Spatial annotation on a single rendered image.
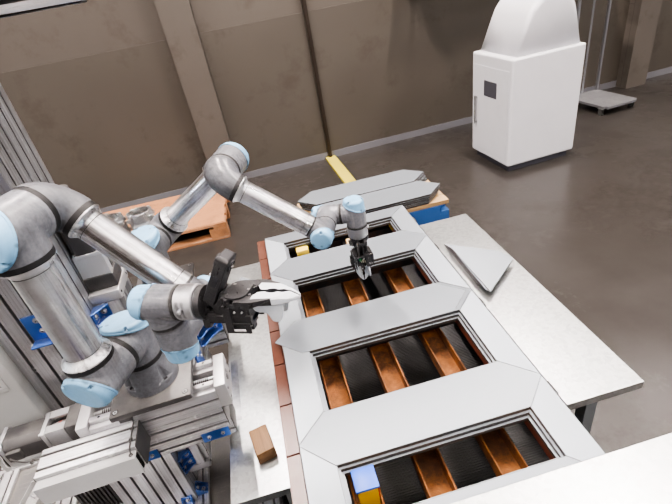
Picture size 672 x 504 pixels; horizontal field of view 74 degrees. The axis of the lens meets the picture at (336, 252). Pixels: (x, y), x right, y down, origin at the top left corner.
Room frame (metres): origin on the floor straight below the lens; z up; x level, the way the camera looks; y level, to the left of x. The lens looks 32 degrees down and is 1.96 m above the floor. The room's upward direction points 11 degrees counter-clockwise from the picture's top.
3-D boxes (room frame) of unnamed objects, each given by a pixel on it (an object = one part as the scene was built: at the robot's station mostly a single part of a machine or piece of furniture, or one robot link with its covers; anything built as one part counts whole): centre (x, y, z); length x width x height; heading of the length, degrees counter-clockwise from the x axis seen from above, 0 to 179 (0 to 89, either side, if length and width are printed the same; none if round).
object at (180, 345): (0.78, 0.37, 1.34); 0.11 x 0.08 x 0.11; 164
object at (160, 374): (0.97, 0.60, 1.09); 0.15 x 0.15 x 0.10
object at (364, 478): (0.64, 0.03, 0.88); 0.06 x 0.06 x 0.02; 7
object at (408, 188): (2.31, -0.24, 0.82); 0.80 x 0.40 x 0.06; 97
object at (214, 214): (4.06, 1.70, 0.20); 1.47 x 0.98 x 0.40; 99
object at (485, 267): (1.58, -0.64, 0.77); 0.45 x 0.20 x 0.04; 7
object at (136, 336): (0.96, 0.60, 1.20); 0.13 x 0.12 x 0.14; 164
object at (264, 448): (0.92, 0.35, 0.70); 0.10 x 0.06 x 0.05; 19
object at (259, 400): (1.41, 0.42, 0.66); 1.30 x 0.20 x 0.03; 7
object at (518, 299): (1.44, -0.66, 0.73); 1.20 x 0.26 x 0.03; 7
